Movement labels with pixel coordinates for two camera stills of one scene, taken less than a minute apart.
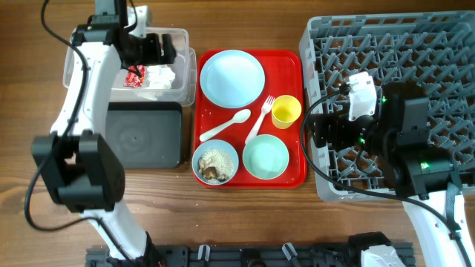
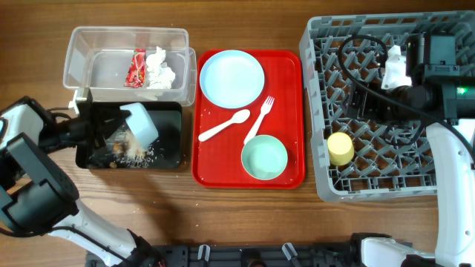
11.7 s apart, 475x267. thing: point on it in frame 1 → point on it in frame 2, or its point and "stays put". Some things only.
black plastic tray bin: (145, 135) stays put
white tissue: (161, 77) stays put
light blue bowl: (214, 162) → (141, 123)
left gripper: (156, 56) → (104, 130)
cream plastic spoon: (239, 116) stays put
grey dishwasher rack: (433, 50) stays put
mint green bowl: (266, 156) stays put
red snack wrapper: (133, 80) stays put
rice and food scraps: (216, 165) → (124, 151)
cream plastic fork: (266, 110) stays put
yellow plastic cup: (285, 110) → (341, 148)
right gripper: (339, 122) → (367, 110)
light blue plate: (232, 78) stays put
